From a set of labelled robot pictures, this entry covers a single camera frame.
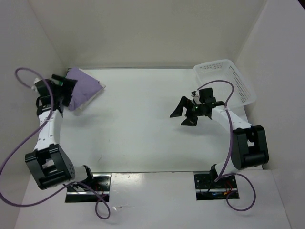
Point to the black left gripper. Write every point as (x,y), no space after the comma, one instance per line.
(68,87)

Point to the lavender t shirt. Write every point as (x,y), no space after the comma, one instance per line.
(82,79)

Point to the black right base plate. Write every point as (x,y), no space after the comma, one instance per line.
(206,189)

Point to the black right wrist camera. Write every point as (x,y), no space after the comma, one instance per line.
(206,95)

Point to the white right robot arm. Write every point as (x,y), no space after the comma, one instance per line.
(247,144)

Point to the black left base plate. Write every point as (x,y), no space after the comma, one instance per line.
(100,184)

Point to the cream white t shirt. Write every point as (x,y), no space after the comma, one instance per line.
(86,94)

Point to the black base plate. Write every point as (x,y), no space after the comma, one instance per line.
(206,189)
(100,184)

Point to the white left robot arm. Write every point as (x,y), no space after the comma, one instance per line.
(48,163)

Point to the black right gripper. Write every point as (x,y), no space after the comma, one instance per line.
(184,102)

